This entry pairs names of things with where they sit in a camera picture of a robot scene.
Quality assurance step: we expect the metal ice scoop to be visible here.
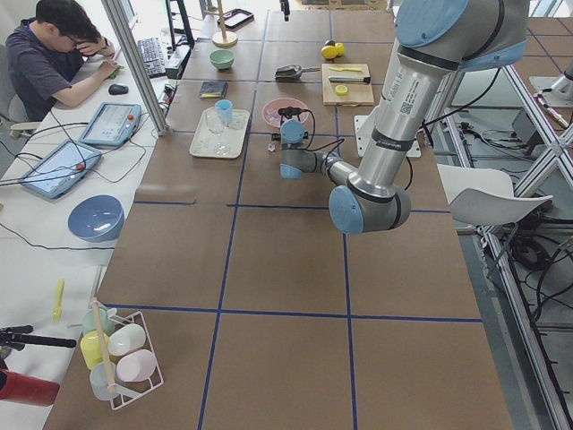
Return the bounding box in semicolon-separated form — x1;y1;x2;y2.
274;64;321;82

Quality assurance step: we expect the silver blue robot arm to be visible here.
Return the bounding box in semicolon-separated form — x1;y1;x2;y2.
280;1;529;234

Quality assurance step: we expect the clear ice cube pile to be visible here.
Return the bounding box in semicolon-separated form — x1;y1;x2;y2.
263;107;281;128

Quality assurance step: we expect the light blue cup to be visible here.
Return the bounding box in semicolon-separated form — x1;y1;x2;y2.
215;99;234;126

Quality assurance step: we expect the white cup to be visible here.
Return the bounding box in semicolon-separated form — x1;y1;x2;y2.
107;323;146;357

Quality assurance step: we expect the pink cup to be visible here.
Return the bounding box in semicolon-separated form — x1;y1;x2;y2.
116;349;157;382

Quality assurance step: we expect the white cup rack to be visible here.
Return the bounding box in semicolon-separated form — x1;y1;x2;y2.
80;299;164;410

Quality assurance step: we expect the yellow cup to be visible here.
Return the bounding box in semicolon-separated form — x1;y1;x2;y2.
80;330;103;370

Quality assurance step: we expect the pink bowl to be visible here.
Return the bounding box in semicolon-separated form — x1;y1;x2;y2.
261;98;310;133

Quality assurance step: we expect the white serving tray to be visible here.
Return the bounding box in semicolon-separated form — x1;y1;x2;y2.
189;107;251;159

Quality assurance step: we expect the clear wine glass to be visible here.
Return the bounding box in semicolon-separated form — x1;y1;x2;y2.
205;110;229;156

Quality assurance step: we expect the yellow lemon half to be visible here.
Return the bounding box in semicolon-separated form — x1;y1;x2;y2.
335;84;349;97

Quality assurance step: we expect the wooden cutting board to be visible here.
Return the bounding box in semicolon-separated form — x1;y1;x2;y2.
321;64;374;106

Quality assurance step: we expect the silver black knife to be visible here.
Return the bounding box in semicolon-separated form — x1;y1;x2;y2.
328;76;371;84

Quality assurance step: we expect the dark grey folded cloth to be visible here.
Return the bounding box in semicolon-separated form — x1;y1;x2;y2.
200;81;228;99

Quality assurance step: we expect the yellow plastic knife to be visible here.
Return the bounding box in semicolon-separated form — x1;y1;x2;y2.
328;66;363;73

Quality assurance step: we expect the mint green bowl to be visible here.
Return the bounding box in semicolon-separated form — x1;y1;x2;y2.
210;49;235;71

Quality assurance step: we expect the wooden mug tree stand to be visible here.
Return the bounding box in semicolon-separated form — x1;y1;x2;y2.
211;0;238;48

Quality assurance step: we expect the blue bowl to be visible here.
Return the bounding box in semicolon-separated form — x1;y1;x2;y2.
67;194;124;243

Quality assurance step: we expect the white chair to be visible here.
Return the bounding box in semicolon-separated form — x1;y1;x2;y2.
438;164;552;226

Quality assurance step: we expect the blue teach pendant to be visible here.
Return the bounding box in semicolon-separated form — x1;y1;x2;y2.
80;102;142;148
18;140;102;199

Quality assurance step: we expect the black keyboard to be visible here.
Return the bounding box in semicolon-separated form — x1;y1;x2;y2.
137;38;167;78

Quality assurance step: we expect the black computer mouse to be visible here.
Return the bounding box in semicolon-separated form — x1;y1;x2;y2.
108;83;129;96

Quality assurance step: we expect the yellow plastic fork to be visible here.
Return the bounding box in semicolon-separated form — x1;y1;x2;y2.
52;279;65;322

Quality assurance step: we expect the person in dark shirt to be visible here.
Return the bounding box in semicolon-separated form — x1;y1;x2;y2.
6;0;120;122

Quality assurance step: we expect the red bottle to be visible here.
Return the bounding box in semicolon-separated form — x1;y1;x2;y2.
1;369;60;407

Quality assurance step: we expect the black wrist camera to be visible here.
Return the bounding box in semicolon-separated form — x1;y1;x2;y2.
278;106;310;123

